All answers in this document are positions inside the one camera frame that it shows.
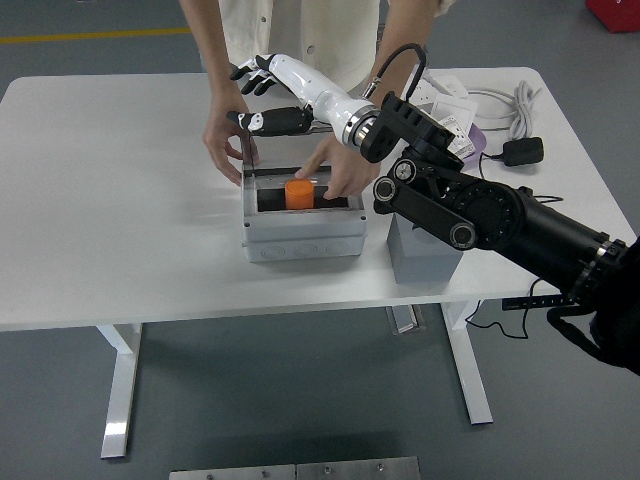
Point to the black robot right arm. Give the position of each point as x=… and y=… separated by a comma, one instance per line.
x=500, y=215

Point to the metal bracket under table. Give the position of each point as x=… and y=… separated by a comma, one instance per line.
x=404, y=320

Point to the red box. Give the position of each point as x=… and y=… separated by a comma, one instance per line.
x=617, y=15

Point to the grey metal plate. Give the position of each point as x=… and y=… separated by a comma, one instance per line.
x=360, y=470
x=230, y=473

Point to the black desk control panel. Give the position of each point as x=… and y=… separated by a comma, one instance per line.
x=535, y=302

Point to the black power adapter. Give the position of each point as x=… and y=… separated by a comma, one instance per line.
x=522, y=152

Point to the person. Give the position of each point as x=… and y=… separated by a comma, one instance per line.
x=310, y=25

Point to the person's left hand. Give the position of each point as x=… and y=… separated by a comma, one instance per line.
x=350, y=170

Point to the grey cube battery holder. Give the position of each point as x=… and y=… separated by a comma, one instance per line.
x=420, y=260

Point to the person's right forearm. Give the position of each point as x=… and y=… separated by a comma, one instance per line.
x=210, y=45

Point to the person's left forearm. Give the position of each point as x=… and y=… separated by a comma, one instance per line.
x=400, y=40

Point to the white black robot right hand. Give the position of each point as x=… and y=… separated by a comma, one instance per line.
x=320, y=90

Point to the orange cylindrical battery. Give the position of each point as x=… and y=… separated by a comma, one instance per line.
x=300, y=195

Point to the white rounded charger block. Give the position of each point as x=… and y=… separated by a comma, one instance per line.
x=452, y=86

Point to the packaged socket with label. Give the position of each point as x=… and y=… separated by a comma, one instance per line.
x=462, y=142

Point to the white table leg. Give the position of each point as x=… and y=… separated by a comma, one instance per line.
x=122, y=390
x=472, y=370

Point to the grey electrical box with lid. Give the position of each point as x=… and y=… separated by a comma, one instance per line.
x=300, y=235

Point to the person's right hand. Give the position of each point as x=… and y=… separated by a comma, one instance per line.
x=220, y=130

